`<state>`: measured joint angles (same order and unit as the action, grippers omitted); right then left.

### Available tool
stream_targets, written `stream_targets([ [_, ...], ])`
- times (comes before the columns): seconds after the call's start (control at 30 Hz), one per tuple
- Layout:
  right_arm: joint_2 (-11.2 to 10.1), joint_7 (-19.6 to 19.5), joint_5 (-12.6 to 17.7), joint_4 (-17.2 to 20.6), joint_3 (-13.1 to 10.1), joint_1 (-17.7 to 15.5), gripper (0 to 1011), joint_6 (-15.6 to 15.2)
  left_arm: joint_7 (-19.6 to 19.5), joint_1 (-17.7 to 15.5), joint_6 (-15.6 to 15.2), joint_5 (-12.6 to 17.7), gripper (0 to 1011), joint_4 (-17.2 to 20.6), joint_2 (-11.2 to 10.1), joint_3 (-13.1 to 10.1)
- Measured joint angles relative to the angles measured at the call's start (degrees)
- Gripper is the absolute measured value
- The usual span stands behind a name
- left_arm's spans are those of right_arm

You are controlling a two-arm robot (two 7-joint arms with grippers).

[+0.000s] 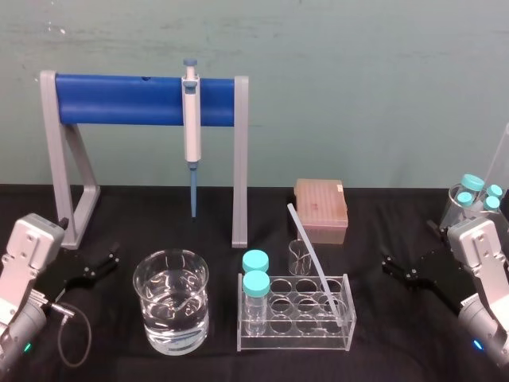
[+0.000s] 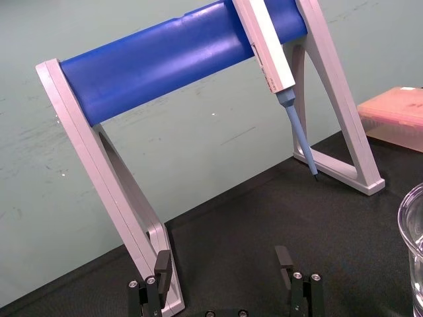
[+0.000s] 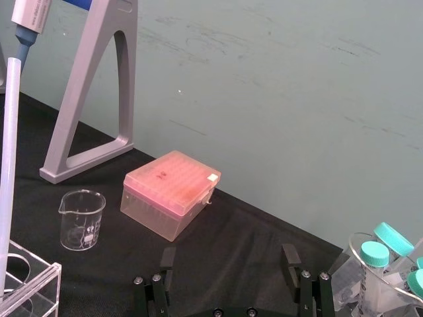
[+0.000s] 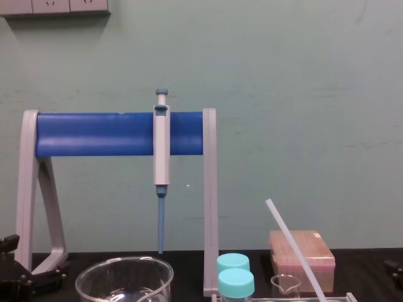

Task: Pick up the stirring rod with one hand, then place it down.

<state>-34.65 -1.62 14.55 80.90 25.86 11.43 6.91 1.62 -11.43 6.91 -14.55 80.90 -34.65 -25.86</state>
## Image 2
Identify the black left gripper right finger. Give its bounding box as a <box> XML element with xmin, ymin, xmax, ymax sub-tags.
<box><xmin>274</xmin><ymin>246</ymin><xmax>324</xmax><ymax>317</ymax></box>

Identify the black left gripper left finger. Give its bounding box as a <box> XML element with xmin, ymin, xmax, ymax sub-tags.
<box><xmin>128</xmin><ymin>250</ymin><xmax>173</xmax><ymax>317</ymax></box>

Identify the black table cloth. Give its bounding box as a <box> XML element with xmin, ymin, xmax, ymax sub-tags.
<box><xmin>0</xmin><ymin>127</ymin><xmax>423</xmax><ymax>317</ymax></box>

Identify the clear glass beaker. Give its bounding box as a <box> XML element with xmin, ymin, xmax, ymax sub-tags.
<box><xmin>397</xmin><ymin>182</ymin><xmax>423</xmax><ymax>317</ymax></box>

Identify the orange pipette tip box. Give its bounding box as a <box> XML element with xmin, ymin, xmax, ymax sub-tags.
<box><xmin>357</xmin><ymin>86</ymin><xmax>423</xmax><ymax>153</ymax></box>

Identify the grey pipette with blue tip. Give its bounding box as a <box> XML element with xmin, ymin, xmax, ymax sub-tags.
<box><xmin>232</xmin><ymin>0</ymin><xmax>321</xmax><ymax>183</ymax></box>

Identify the grey and blue pipette stand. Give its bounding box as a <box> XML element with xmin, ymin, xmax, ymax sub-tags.
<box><xmin>35</xmin><ymin>0</ymin><xmax>386</xmax><ymax>314</ymax></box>

